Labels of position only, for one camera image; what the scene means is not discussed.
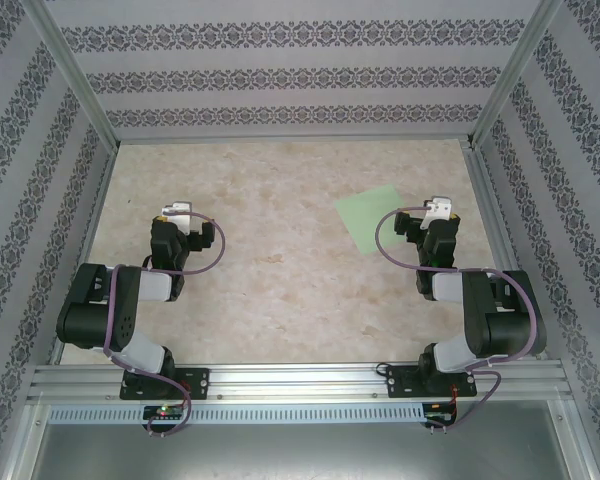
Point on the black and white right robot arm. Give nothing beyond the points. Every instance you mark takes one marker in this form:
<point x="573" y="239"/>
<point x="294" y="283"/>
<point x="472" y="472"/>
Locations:
<point x="505" y="330"/>

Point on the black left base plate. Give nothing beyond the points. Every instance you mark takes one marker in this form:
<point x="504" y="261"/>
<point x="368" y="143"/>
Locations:
<point x="200" y="382"/>

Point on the light green paper sheet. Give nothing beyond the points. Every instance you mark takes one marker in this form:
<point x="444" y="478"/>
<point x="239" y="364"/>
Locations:
<point x="367" y="215"/>

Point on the grey sheet metal panel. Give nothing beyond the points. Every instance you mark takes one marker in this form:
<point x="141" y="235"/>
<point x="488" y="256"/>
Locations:
<point x="300" y="450"/>

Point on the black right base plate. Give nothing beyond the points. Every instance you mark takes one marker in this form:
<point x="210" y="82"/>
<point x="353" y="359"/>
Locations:
<point x="397" y="382"/>

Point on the aluminium mounting beam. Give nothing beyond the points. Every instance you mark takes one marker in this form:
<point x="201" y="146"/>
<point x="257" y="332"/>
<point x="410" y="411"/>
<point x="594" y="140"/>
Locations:
<point x="300" y="380"/>

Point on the aluminium side rail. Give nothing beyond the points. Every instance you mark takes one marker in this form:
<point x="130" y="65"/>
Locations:
<point x="91" y="225"/>
<point x="497" y="225"/>

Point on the aluminium cross rail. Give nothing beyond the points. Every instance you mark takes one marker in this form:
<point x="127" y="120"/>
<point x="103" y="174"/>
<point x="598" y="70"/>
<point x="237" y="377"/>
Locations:
<point x="295" y="138"/>

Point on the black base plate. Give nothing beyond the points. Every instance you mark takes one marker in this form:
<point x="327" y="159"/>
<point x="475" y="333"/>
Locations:
<point x="200" y="382"/>
<point x="397" y="382"/>

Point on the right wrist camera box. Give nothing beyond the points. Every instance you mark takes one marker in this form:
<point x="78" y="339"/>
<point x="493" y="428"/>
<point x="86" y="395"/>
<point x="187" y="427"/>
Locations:
<point x="437" y="207"/>

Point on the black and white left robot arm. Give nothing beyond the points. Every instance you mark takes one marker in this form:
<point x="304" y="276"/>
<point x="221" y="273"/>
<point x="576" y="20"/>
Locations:
<point x="90" y="320"/>

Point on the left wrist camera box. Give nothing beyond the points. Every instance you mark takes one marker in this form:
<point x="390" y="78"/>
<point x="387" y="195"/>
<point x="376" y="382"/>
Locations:
<point x="179" y="210"/>

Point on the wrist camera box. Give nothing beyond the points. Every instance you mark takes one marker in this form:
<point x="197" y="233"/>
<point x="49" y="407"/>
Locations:
<point x="437" y="207"/>
<point x="179" y="210"/>

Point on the aluminium frame post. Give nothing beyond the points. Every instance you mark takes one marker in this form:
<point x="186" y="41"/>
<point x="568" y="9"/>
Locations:
<point x="517" y="65"/>
<point x="69" y="65"/>

